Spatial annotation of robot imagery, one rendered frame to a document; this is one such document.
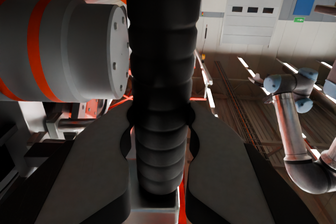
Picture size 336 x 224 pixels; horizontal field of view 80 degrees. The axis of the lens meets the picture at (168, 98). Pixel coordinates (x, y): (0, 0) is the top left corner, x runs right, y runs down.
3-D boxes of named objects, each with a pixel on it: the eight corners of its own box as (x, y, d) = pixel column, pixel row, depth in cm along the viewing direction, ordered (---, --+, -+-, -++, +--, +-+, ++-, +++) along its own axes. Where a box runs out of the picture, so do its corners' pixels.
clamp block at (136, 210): (50, 209, 14) (66, 248, 17) (181, 211, 14) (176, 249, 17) (78, 155, 18) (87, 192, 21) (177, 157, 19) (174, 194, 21)
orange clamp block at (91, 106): (56, 112, 53) (71, 118, 62) (86, 113, 53) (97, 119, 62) (60, 87, 55) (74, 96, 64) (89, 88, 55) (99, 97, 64)
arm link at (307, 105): (318, 97, 88) (310, 114, 92) (299, 86, 97) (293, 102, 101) (302, 99, 87) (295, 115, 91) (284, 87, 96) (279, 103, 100)
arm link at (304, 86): (301, 74, 82) (292, 97, 87) (324, 72, 84) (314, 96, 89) (288, 67, 89) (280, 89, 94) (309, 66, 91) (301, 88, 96)
